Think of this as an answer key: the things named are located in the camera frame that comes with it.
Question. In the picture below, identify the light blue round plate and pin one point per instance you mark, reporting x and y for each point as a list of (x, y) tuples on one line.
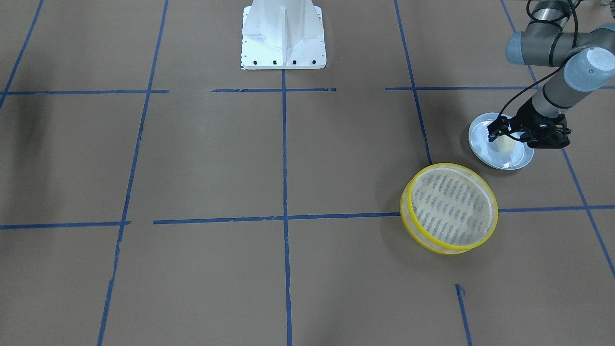
[(485, 151)]

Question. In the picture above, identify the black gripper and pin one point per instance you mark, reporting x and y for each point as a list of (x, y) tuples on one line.
[(526, 117)]

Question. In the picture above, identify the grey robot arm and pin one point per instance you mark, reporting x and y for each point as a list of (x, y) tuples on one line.
[(583, 62)]

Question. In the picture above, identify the pale cream steamed bun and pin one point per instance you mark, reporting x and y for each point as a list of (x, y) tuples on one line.
[(504, 144)]

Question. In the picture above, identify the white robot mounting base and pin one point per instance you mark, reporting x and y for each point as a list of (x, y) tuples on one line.
[(282, 34)]

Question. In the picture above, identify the yellow rimmed mesh steamer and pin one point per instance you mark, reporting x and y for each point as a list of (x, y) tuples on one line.
[(448, 209)]

